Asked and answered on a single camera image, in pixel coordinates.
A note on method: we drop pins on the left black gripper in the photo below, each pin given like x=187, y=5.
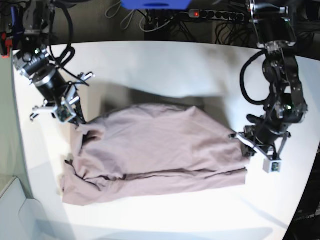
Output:
x=265, y=131

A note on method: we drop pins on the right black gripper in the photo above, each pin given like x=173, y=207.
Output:
x=53, y=87

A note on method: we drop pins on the mauve pink t-shirt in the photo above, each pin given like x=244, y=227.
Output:
x=148, y=150

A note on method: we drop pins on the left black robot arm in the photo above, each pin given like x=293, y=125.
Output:
x=285, y=104

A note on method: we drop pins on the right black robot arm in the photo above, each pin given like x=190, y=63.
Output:
x=36, y=62

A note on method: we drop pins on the red and black clamp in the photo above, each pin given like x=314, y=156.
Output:
x=5, y=45

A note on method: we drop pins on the blue and black device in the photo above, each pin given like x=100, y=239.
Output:
x=17, y=14

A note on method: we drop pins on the black power strip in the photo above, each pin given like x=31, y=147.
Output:
x=216, y=15

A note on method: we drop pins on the white camera bracket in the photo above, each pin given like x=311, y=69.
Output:
x=64, y=113
x=272, y=162

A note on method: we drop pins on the blue plastic mount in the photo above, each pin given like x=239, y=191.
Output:
x=155, y=4

